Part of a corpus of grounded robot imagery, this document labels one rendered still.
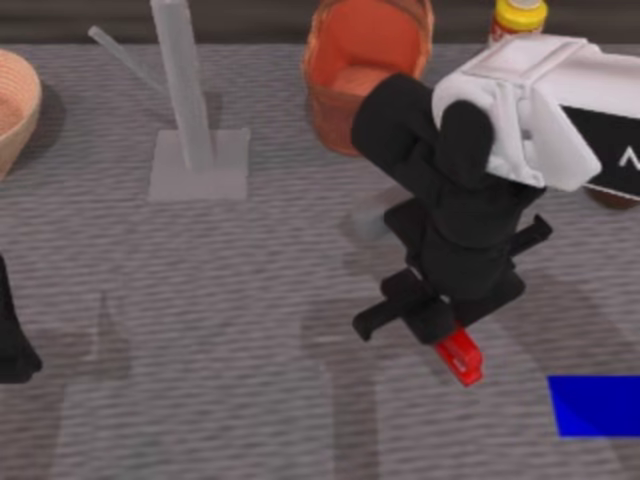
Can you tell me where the small red block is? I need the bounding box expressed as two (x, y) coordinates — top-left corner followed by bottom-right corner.
(432, 323), (486, 388)

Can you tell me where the blue mat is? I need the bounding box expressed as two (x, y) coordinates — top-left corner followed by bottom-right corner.
(547, 374), (640, 439)

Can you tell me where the brown round object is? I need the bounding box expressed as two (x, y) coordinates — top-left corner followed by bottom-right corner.
(583, 183), (640, 211)

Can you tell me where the yellow bottle with red label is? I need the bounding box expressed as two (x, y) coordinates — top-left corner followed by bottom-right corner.
(488, 0), (550, 47)

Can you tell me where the tan woven basket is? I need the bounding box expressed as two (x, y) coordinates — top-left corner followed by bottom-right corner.
(0, 48), (44, 182)

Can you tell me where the grey stand with post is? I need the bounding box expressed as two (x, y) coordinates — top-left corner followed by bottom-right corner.
(87, 0), (251, 202)

